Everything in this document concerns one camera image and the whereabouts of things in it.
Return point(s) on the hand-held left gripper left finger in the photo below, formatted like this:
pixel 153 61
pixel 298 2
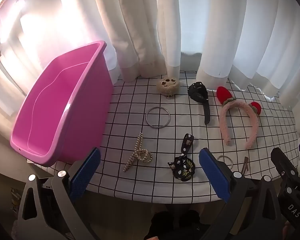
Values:
pixel 86 172

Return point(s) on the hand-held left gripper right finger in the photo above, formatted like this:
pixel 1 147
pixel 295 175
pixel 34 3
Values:
pixel 215 175

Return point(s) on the brown hair clip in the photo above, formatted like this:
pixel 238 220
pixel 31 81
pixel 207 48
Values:
pixel 245 165

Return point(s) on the black floral bow scrunchie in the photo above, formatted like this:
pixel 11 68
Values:
pixel 182 165

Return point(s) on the pink fuzzy headband red ears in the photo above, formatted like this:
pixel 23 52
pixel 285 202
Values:
pixel 225 120

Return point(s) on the pearl hair claw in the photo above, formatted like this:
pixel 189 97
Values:
pixel 140 152

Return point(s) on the pink plastic tub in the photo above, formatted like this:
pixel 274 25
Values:
pixel 52 110

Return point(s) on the large silver bangle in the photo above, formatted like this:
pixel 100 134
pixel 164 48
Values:
pixel 146 118

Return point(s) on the black wrist watch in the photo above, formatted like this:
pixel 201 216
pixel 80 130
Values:
pixel 198 92

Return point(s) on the beige fuzzy hair clip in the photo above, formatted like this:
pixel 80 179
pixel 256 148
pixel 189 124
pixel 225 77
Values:
pixel 168 86

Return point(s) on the white curtain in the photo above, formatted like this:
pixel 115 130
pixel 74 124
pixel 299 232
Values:
pixel 140 25

